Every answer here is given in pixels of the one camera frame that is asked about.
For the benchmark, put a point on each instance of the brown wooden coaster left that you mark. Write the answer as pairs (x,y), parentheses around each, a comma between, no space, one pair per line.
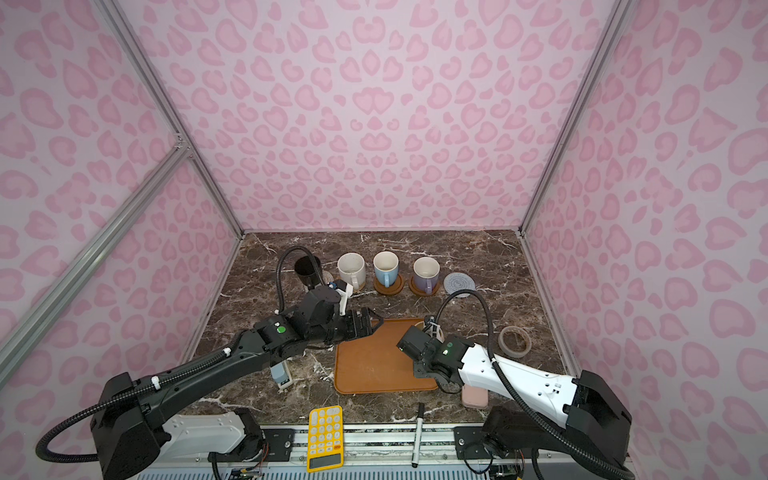
(392,290)

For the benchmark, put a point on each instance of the blue grey stapler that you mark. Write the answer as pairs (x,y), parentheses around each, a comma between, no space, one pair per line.
(281,375)

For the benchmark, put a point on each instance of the brown wooden coaster right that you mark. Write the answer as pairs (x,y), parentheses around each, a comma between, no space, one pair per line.
(415,290)

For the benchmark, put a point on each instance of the black cup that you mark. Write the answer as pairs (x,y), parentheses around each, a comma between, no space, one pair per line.
(308,268)

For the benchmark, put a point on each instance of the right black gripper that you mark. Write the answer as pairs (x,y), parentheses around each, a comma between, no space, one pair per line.
(417,370)

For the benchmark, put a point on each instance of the white tape roll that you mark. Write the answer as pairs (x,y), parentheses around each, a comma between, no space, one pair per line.
(514,342)

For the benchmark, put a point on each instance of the brown wooden coaster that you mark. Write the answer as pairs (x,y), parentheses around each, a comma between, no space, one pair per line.
(392,290)
(415,290)

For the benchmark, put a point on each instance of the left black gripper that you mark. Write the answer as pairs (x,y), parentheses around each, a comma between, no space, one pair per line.
(361,328)

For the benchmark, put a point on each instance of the lilac mug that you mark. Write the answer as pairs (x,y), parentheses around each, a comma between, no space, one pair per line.
(426,273)

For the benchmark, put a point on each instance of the pink case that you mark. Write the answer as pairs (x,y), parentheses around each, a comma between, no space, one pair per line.
(474,397)

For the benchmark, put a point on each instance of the black marker pen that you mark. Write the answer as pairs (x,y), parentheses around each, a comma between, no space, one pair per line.
(415,457)

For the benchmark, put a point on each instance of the grey woven coaster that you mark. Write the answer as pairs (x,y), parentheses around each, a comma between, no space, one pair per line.
(459,285)

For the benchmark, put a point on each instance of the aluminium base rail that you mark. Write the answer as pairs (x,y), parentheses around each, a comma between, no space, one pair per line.
(375,451)

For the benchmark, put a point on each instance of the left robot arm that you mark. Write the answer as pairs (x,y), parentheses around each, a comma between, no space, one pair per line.
(129,433)

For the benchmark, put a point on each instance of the white speckled mug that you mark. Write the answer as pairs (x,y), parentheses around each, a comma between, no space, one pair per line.
(352,270)

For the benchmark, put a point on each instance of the yellow calculator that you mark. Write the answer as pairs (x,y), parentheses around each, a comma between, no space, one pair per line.
(325,440)

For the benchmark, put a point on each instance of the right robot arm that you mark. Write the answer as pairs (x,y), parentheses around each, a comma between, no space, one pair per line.
(580,416)

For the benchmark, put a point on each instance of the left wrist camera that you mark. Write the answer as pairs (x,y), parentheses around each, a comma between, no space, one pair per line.
(336,293)

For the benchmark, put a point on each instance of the blue mug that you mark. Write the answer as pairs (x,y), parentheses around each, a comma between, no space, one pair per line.
(386,268)

